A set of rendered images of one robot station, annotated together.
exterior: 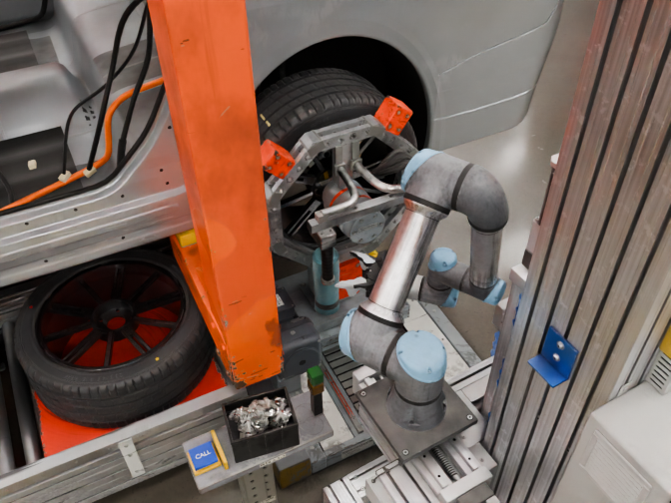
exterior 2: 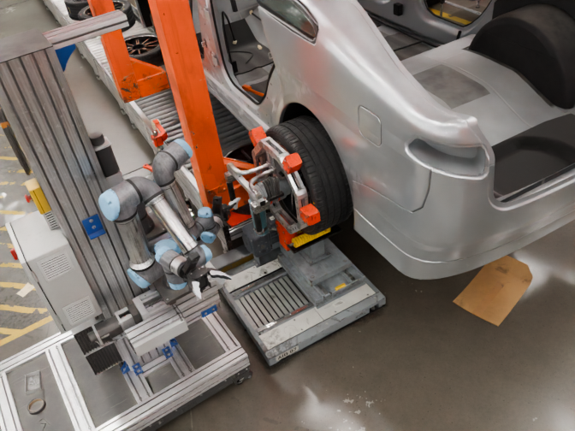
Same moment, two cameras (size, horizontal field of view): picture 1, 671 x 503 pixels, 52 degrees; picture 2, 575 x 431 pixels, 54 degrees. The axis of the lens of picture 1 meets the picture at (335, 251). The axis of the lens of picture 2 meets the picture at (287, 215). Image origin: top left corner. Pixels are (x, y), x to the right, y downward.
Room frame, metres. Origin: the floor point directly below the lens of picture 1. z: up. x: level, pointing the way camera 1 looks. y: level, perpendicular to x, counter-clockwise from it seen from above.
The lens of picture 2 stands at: (1.85, -2.62, 2.78)
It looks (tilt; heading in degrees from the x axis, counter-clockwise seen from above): 40 degrees down; 92
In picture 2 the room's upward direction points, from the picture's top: 8 degrees counter-clockwise
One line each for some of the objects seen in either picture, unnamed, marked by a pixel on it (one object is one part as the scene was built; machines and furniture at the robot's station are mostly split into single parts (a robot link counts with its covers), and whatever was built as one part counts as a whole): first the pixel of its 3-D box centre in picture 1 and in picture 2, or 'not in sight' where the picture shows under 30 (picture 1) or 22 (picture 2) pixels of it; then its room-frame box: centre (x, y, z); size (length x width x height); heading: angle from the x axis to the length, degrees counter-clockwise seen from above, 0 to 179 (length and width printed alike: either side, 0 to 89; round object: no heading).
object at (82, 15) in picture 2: not in sight; (107, 17); (-0.23, 4.56, 0.39); 0.66 x 0.66 x 0.24
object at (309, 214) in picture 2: not in sight; (310, 215); (1.90, -0.31, 0.85); 0.09 x 0.08 x 0.07; 116
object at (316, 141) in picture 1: (342, 197); (280, 186); (1.76, -0.03, 0.85); 0.54 x 0.07 x 0.54; 116
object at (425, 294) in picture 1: (438, 291); (210, 232); (1.36, -0.30, 0.81); 0.11 x 0.08 x 0.09; 72
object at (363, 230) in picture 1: (352, 210); (269, 191); (1.69, -0.06, 0.85); 0.21 x 0.14 x 0.14; 26
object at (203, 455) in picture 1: (203, 456); not in sight; (1.03, 0.40, 0.47); 0.07 x 0.07 x 0.02; 26
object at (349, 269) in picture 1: (337, 267); (293, 232); (1.79, -0.01, 0.48); 0.16 x 0.12 x 0.17; 26
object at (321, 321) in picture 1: (324, 275); (313, 242); (1.91, 0.05, 0.32); 0.40 x 0.30 x 0.28; 116
